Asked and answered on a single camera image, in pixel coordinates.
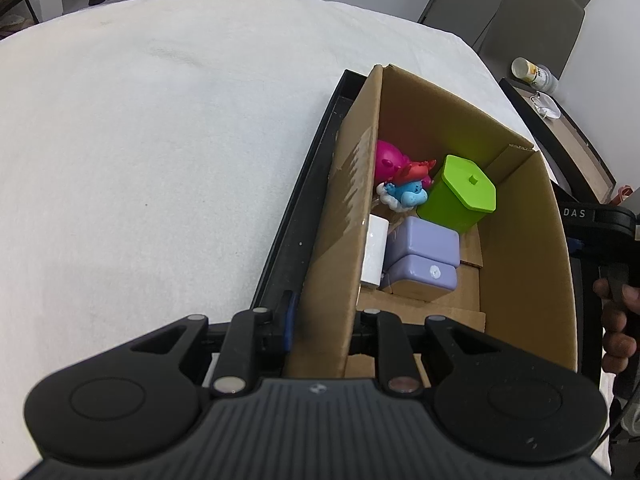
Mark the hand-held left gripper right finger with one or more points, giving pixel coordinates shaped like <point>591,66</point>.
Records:
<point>392,345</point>

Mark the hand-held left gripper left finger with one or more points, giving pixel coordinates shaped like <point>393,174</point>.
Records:
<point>287,320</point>

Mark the lilac box with white dot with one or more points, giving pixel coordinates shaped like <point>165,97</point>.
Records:
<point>420,277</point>

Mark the brown cardboard box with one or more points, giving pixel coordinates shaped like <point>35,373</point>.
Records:
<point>525,260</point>

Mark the black tray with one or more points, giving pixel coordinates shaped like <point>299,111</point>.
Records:
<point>300,220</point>

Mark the lilac plastic box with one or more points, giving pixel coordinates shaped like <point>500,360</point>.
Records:
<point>425,242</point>

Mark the blue toy figure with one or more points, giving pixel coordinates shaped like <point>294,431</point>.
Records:
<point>407,192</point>

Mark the green lidded container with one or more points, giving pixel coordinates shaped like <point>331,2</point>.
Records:
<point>457,195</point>

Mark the red toy figure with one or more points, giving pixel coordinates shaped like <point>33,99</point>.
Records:
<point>415,170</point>

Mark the pink toy figure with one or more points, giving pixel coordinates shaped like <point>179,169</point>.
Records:
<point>390,160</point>

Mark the person's right hand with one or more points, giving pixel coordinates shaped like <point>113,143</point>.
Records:
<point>617,340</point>

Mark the small red object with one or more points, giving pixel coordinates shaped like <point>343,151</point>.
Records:
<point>625,195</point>

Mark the dark wooden side table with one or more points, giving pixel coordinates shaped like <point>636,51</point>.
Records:
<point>565,135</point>

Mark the white face mask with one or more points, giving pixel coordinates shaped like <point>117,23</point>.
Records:
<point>547,105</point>

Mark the paper cup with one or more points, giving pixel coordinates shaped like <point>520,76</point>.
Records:
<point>535,75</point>

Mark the person's dark clothing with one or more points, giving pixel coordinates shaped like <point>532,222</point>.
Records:
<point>627,425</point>

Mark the white tablecloth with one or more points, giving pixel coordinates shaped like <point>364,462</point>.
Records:
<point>150,160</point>

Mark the grey chair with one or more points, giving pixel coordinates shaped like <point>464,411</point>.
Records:
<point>535,25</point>

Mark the wooden shelf unit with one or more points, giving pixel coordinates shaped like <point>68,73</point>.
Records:
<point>15,0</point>

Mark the white wall charger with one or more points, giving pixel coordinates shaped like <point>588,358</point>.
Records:
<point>375,252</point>

